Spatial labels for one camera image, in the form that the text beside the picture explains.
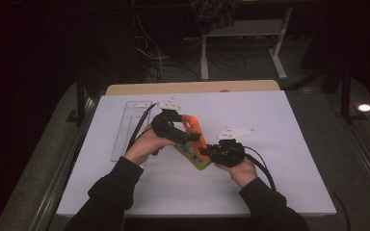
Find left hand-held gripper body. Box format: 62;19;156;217
151;97;191;145

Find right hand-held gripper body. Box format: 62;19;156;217
213;126;255;167

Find orange box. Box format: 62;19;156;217
180;114;212;163

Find green cartoon phone case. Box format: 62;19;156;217
176;142;213;171

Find clear plastic rack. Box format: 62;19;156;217
110;100;153;163

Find person's right hand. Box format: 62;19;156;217
214;157;258;190

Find person's left hand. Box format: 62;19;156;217
123;128;177;167

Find black metal stand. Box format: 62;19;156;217
66;71;90;126
340;61;369;124

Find dark patterned cloth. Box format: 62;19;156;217
191;0;242;35

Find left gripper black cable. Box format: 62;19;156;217
125;102;158;152

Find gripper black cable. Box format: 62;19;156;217
125;102;158;152
242;145;278;192

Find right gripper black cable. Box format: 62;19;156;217
242;145;278;192

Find tangle of floor cables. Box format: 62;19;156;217
131;9;203;83

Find white desk frame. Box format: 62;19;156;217
200;6;293;81

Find thin black floor cable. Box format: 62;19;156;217
329;189;351;231

